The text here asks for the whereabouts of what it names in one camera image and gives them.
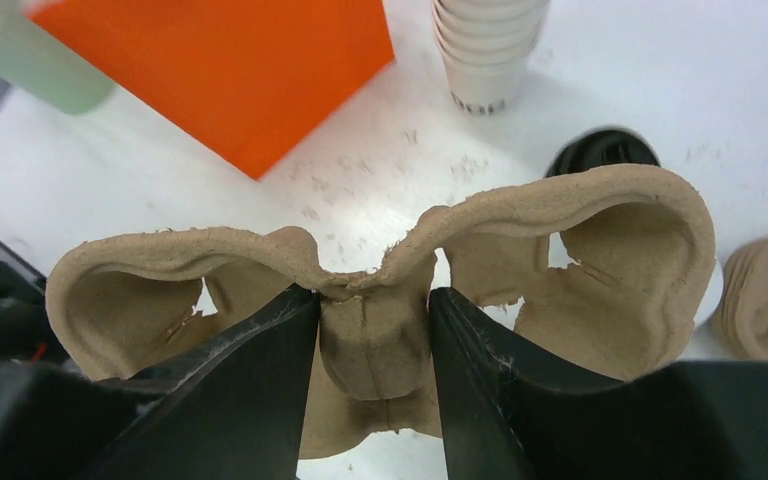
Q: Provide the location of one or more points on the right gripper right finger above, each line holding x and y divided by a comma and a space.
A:
510, 409

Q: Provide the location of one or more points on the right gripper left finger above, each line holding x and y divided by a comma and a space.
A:
232, 407

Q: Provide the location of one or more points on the pulp cup carrier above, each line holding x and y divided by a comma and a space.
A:
609, 267

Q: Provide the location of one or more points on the orange paper bag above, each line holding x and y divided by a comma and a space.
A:
249, 79

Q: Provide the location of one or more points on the stack of pulp cup carriers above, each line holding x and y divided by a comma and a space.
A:
740, 322

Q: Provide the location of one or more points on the stack of paper cups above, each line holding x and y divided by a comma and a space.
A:
484, 46

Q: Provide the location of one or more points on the green cup holder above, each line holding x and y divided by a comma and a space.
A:
41, 65

